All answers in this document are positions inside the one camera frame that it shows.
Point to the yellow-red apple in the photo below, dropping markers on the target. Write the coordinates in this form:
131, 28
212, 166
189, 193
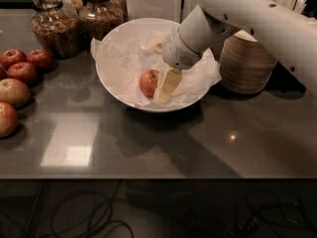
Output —
14, 92

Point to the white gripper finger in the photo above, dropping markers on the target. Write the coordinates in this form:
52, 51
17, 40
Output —
159, 81

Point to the left glass granola jar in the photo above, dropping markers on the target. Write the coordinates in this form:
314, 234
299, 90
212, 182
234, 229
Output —
55, 29

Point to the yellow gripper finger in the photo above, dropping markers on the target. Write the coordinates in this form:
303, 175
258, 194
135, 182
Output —
167, 84

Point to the front red-yellow apple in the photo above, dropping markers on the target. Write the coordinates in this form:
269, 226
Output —
8, 119

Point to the red apple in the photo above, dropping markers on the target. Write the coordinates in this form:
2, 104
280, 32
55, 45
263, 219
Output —
148, 82
25, 72
41, 59
11, 57

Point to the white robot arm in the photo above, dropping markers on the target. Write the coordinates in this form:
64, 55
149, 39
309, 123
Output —
290, 37

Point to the white paper bowl liner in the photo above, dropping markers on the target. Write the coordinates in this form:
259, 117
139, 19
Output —
122, 66

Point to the right glass granola jar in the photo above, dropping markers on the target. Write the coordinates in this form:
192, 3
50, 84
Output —
99, 17

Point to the large white bowl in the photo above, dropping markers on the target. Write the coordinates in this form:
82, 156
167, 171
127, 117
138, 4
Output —
132, 33

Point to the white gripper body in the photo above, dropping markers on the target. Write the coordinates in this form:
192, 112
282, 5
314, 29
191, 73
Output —
175, 52

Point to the front stack of paper bowls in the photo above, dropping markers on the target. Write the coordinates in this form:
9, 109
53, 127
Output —
245, 65

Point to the glass granola jar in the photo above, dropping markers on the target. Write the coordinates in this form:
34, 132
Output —
55, 29
99, 17

